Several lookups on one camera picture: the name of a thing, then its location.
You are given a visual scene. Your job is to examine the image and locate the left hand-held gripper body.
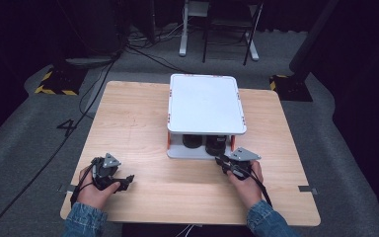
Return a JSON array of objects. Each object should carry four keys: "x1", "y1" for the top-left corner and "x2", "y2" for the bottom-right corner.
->
[{"x1": 90, "y1": 152, "x2": 127, "y2": 192}]

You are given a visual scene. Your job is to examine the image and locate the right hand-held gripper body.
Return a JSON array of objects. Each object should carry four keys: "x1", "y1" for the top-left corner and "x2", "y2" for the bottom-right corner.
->
[{"x1": 221, "y1": 146, "x2": 263, "y2": 181}]

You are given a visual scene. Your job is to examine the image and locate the black cylinders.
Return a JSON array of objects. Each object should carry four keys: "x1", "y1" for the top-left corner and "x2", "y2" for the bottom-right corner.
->
[{"x1": 204, "y1": 134, "x2": 228, "y2": 157}]

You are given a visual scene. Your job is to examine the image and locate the black shoe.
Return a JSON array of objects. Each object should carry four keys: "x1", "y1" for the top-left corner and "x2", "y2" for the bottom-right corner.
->
[{"x1": 182, "y1": 133, "x2": 204, "y2": 149}]

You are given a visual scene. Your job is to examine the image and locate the white two-tier shoe rack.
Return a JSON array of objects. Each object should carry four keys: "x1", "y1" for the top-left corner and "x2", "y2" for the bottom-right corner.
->
[{"x1": 166, "y1": 73, "x2": 248, "y2": 161}]

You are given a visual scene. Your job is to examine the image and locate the person's right hand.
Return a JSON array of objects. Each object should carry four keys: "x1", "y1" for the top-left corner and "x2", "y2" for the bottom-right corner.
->
[{"x1": 226, "y1": 160, "x2": 265, "y2": 209}]

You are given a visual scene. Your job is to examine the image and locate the person's left hand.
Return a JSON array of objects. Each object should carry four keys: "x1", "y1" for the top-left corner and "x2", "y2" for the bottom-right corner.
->
[{"x1": 76, "y1": 164, "x2": 121, "y2": 210}]

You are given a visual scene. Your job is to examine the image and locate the grey tape strip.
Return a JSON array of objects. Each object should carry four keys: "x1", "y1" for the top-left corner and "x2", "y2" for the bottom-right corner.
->
[
  {"x1": 297, "y1": 185, "x2": 319, "y2": 196},
  {"x1": 56, "y1": 183, "x2": 77, "y2": 194}
]

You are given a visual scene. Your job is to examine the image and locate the dark stand with grey base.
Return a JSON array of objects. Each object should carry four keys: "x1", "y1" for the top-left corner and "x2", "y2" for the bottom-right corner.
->
[{"x1": 64, "y1": 0, "x2": 123, "y2": 69}]

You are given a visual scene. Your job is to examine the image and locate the black chair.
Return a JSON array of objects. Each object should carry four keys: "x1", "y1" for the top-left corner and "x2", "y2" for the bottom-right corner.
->
[{"x1": 201, "y1": 0, "x2": 265, "y2": 66}]

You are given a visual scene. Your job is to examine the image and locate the black slanted pole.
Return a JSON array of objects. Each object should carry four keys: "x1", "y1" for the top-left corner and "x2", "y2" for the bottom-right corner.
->
[{"x1": 288, "y1": 0, "x2": 341, "y2": 76}]

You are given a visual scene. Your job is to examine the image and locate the right hand-held gripper black cable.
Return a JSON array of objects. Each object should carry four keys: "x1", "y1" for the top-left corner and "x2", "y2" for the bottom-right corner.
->
[{"x1": 235, "y1": 165, "x2": 273, "y2": 208}]

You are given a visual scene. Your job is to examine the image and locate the hand-held gripper black cable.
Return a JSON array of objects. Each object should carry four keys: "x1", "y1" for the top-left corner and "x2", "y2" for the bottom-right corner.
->
[
  {"x1": 235, "y1": 165, "x2": 273, "y2": 208},
  {"x1": 69, "y1": 158, "x2": 99, "y2": 209}
]

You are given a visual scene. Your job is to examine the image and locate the left hand-held gripper black cable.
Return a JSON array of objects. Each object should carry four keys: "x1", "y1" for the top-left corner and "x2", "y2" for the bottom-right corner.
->
[{"x1": 69, "y1": 158, "x2": 99, "y2": 209}]

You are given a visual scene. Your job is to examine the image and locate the long black floor cable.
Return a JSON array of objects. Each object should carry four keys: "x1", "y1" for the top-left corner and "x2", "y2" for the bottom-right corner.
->
[{"x1": 0, "y1": 52, "x2": 123, "y2": 237}]

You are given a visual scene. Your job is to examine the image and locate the black yellow striped base plate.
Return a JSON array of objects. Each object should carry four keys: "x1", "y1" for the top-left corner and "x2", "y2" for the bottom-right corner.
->
[
  {"x1": 268, "y1": 73, "x2": 314, "y2": 103},
  {"x1": 34, "y1": 66, "x2": 87, "y2": 97}
]

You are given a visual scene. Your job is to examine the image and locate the bundle of floor cables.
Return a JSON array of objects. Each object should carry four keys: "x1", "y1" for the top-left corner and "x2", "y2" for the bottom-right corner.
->
[{"x1": 123, "y1": 23, "x2": 187, "y2": 74}]

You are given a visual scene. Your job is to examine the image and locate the white desk frame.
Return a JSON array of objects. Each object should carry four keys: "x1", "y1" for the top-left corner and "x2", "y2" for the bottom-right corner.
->
[{"x1": 179, "y1": 0, "x2": 261, "y2": 62}]

